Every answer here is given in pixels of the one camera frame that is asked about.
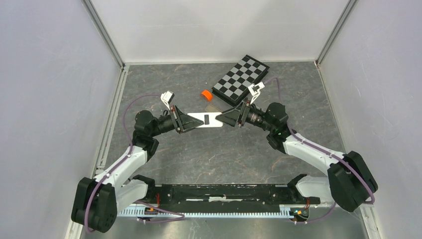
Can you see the white beige remote control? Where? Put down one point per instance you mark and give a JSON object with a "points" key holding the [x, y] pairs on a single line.
{"points": [[215, 108]]}

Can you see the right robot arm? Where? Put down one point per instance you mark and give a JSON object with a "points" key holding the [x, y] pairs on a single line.
{"points": [[351, 182]]}

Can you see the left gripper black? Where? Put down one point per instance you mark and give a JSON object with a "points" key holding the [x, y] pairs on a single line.
{"points": [[184, 122]]}

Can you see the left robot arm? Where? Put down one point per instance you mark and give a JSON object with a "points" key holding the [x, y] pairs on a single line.
{"points": [[98, 200]]}

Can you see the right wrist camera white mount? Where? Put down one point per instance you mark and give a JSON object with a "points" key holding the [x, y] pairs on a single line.
{"points": [[255, 91]]}

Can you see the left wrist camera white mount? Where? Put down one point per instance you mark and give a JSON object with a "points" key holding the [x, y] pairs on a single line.
{"points": [[166, 98]]}

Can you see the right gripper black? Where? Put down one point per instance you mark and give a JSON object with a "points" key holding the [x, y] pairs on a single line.
{"points": [[231, 116]]}

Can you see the red white remote control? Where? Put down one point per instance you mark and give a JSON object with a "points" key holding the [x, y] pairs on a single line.
{"points": [[208, 118]]}

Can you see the orange tape roll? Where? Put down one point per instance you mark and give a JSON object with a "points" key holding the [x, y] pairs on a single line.
{"points": [[207, 95]]}

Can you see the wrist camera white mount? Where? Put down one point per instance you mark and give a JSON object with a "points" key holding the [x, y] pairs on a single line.
{"points": [[166, 98], [255, 91]]}

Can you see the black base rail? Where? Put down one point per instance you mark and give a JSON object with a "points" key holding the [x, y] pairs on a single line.
{"points": [[226, 198]]}

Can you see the folded black chessboard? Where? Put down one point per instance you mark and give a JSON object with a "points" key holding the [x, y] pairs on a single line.
{"points": [[233, 86]]}

